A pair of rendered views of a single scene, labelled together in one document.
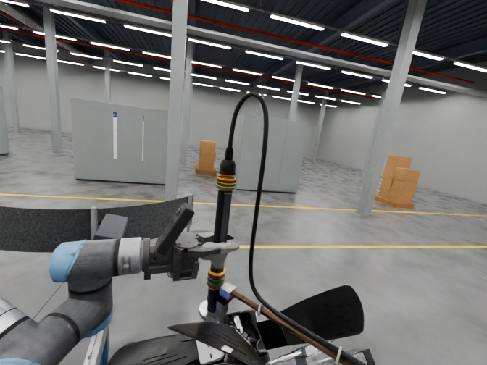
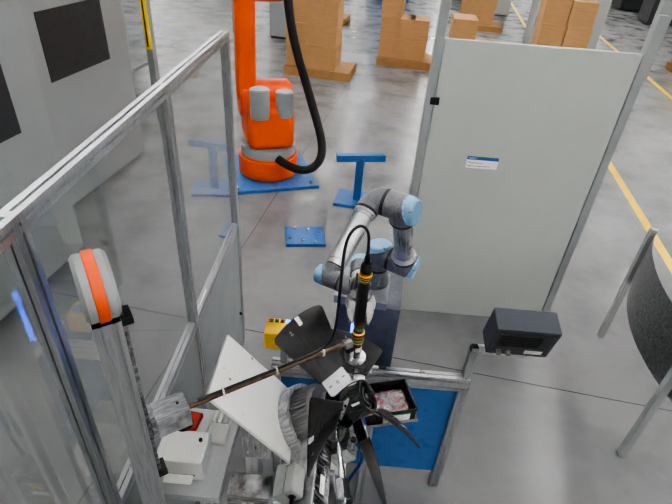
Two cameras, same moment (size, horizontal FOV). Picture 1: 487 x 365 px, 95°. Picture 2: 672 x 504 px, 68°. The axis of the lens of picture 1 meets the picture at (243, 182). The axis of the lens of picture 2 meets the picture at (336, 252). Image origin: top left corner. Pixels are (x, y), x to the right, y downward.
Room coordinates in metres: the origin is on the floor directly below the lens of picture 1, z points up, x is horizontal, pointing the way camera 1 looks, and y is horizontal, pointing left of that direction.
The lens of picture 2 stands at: (0.88, -1.11, 2.57)
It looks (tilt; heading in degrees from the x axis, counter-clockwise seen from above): 35 degrees down; 113
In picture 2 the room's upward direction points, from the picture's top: 4 degrees clockwise
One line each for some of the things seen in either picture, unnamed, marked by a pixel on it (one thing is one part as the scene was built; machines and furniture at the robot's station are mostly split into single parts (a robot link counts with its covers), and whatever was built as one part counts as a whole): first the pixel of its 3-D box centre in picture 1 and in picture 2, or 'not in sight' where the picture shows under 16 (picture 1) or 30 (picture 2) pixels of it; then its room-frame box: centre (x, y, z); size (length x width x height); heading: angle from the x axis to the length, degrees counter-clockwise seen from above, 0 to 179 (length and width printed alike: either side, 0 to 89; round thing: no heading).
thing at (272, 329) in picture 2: not in sight; (284, 335); (0.09, 0.26, 1.02); 0.16 x 0.10 x 0.11; 22
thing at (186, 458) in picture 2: not in sight; (183, 458); (0.03, -0.35, 0.91); 0.17 x 0.16 x 0.11; 22
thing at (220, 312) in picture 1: (217, 298); (354, 348); (0.49, 0.03, 1.35); 0.09 x 0.07 x 0.10; 57
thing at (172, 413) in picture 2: not in sight; (169, 415); (0.15, -0.49, 1.39); 0.10 x 0.07 x 0.08; 57
